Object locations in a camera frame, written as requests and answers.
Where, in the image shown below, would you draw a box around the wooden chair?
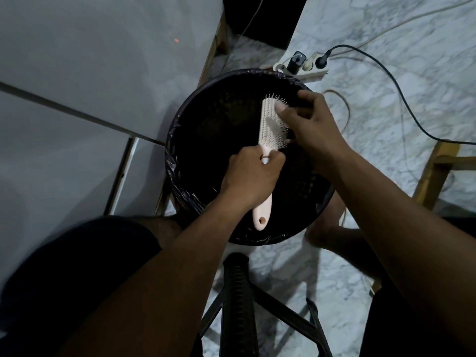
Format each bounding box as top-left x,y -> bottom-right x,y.
412,140 -> 476,211

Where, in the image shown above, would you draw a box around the person's right hand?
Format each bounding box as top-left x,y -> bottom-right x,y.
274,90 -> 353,172

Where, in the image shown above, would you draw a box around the black plastic stool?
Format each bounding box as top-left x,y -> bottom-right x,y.
199,253 -> 334,357

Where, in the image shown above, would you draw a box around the person's right leg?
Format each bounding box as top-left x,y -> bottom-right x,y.
305,192 -> 384,281

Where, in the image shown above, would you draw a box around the pink hairbrush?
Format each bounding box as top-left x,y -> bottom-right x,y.
252,93 -> 291,232

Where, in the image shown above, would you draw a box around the person's leg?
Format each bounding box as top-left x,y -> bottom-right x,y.
130,215 -> 183,250
305,192 -> 384,281

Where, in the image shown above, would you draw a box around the person's left leg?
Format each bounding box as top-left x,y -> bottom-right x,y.
130,215 -> 183,250

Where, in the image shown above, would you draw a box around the black cable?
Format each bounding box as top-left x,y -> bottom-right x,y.
327,44 -> 476,146

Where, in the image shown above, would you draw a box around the person's right forearm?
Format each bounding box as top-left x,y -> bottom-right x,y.
316,147 -> 476,354

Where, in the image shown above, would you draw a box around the white power strip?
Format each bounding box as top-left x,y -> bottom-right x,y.
273,52 -> 330,83

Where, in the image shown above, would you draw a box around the black mesh waste bin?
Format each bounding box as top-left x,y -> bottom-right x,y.
165,68 -> 335,246

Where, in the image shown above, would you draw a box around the person's left hand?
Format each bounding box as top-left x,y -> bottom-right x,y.
219,145 -> 286,216

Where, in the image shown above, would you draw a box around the thin grey cable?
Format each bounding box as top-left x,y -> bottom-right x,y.
219,0 -> 267,75

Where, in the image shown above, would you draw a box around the black charger adapter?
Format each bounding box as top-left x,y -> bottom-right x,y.
287,51 -> 307,75

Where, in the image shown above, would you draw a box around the white power strip cord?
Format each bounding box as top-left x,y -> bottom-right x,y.
322,89 -> 351,135

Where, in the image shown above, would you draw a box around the white cabinet with wooden legs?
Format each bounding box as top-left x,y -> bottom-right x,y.
0,0 -> 230,294

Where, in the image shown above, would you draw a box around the white cable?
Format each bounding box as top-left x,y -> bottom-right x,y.
331,0 -> 476,58

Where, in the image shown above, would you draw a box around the person's left forearm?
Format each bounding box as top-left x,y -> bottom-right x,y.
56,193 -> 256,357

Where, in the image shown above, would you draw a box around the black plug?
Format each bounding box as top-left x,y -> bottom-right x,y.
315,49 -> 333,69

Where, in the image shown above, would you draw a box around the black shorts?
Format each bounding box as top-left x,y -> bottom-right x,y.
0,215 -> 476,357

